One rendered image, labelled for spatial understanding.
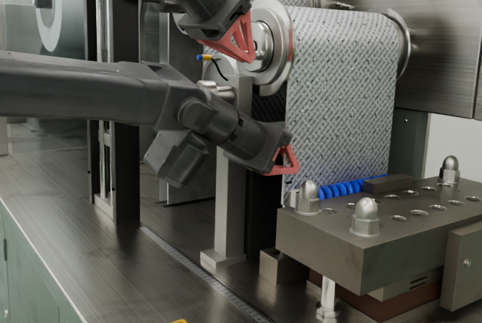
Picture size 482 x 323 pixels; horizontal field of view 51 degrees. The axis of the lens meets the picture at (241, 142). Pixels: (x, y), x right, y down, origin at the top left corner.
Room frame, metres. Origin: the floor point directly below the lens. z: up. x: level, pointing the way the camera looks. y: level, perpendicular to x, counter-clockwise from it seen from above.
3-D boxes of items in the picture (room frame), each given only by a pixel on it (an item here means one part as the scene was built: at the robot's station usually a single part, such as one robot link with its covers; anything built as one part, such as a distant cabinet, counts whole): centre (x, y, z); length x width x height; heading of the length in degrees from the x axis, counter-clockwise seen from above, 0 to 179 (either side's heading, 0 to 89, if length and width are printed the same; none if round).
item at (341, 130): (0.81, -0.16, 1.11); 0.23 x 0.01 x 0.18; 125
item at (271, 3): (0.79, -0.03, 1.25); 0.15 x 0.01 x 0.15; 35
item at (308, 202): (0.67, -0.10, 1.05); 0.04 x 0.04 x 0.04
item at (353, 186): (0.79, -0.18, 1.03); 0.21 x 0.04 x 0.03; 125
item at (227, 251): (0.79, 0.03, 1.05); 0.06 x 0.05 x 0.31; 125
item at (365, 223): (0.60, -0.16, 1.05); 0.04 x 0.04 x 0.04
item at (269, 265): (0.81, -0.16, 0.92); 0.28 x 0.04 x 0.04; 125
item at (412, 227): (0.73, -0.26, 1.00); 0.40 x 0.16 x 0.06; 125
